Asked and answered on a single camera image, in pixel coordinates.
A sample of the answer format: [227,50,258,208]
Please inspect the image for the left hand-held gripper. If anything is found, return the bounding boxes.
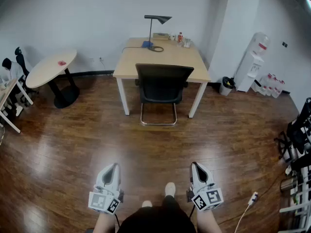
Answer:
[88,163,124,215]

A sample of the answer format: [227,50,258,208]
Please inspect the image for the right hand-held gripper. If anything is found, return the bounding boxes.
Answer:
[186,161,224,212]

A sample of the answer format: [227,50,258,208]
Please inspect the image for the black mesh chair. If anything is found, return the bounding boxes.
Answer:
[135,63,195,127]

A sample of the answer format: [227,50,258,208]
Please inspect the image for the person's left forearm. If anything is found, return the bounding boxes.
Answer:
[93,210,117,233]

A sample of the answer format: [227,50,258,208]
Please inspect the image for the person's right forearm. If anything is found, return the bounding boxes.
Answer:
[196,207,223,233]

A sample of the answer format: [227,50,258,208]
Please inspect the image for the white power strip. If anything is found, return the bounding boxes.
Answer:
[247,191,259,205]

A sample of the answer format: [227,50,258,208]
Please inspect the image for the person's black clothing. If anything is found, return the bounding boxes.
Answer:
[116,195,196,233]

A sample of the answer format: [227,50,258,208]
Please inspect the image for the metal flask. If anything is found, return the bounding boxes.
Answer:
[280,176,298,193]

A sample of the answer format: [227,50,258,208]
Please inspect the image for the grey trash bin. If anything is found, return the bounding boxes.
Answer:
[219,76,236,97]

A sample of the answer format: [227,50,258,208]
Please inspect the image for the white metal rack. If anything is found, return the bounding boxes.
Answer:
[279,164,311,233]

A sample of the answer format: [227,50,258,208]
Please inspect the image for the black equipment cart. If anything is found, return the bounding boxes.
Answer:
[274,97,311,169]

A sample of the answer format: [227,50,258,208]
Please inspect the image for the white water dispenser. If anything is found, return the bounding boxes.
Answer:
[234,50,265,93]

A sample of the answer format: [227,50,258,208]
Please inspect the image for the group of clear water bottles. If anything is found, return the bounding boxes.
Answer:
[251,73,286,99]

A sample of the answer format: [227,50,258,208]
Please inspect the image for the light wooden desk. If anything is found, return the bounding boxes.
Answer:
[112,37,212,118]

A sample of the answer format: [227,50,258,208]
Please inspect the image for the round wooden table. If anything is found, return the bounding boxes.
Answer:
[25,49,80,109]

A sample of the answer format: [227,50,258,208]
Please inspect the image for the white-legged wooden desk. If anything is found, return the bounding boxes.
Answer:
[0,78,34,133]

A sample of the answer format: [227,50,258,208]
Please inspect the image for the clear water jug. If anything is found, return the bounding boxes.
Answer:
[251,32,271,57]

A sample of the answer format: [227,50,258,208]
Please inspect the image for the black desk lamp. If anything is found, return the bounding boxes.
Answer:
[143,15,173,52]

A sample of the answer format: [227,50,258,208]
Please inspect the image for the white power cable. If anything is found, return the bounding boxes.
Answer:
[234,204,251,233]

